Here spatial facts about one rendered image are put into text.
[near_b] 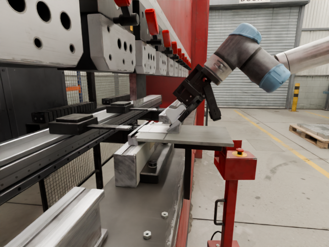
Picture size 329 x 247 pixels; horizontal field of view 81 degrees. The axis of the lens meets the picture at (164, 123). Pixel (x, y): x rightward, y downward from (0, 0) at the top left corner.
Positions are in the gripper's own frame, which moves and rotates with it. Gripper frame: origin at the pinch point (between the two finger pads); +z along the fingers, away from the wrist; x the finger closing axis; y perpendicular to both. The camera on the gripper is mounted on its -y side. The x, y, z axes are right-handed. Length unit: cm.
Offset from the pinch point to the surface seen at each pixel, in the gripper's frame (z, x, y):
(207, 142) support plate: -6.2, 10.6, -8.4
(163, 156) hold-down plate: 9.8, -0.3, -4.3
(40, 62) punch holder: -8.2, 43.3, 16.6
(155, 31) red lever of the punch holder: -18.1, 9.8, 19.7
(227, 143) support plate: -9.5, 10.8, -12.4
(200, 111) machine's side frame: 14, -213, -31
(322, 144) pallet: -73, -289, -230
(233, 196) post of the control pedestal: 17, -41, -55
